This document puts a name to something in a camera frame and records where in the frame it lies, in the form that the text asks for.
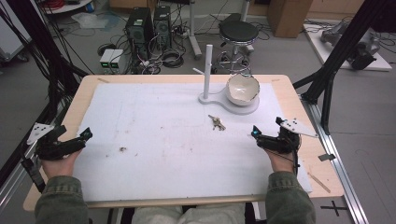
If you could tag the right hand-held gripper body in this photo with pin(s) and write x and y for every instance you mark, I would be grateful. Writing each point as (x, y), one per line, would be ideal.
(285, 137)

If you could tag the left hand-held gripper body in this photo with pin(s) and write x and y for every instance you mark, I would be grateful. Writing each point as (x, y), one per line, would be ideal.
(53, 145)

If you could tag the bunch of metal keys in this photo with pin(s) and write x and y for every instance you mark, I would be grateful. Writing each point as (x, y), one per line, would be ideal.
(217, 122)

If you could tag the white stand with peg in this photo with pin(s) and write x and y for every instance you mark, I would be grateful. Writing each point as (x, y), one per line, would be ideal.
(218, 96)

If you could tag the person's left hand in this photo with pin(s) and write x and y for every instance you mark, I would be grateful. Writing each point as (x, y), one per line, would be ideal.
(60, 166)

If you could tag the person's right hand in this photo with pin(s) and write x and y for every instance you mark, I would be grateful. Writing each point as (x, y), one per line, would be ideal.
(280, 160)

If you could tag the white eggshell-shaped bowl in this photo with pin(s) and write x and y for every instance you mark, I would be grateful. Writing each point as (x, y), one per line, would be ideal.
(242, 89)

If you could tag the wooden stick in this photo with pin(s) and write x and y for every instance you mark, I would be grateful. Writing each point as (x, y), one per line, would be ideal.
(319, 182)

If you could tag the white foam mat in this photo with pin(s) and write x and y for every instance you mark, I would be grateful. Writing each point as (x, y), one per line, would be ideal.
(183, 140)

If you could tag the white power supply unit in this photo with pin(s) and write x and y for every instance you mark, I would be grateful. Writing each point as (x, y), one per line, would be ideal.
(106, 59)
(115, 59)

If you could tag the black round stool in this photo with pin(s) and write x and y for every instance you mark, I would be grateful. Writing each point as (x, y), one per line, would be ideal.
(238, 37)

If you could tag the person's legs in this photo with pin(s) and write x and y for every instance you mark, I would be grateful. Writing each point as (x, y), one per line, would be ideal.
(190, 215)

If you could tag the white floor board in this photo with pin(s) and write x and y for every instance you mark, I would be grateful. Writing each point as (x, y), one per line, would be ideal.
(348, 53)

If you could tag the black computer tower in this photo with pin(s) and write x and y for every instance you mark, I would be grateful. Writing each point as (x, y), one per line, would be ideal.
(162, 26)
(138, 31)

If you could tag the white metal stand leg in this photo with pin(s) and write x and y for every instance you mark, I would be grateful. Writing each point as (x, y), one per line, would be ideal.
(193, 34)

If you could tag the grey and black device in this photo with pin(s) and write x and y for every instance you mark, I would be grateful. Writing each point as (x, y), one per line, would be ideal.
(358, 42)

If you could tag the wooden cabinet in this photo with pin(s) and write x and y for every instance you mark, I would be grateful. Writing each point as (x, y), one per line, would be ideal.
(288, 17)

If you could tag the round white table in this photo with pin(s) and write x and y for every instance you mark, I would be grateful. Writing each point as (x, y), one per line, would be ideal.
(67, 5)

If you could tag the aluminium rail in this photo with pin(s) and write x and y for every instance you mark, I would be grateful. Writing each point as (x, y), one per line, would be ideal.
(337, 161)

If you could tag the black metal frame stand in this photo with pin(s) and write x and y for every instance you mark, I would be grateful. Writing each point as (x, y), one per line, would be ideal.
(339, 53)
(40, 49)

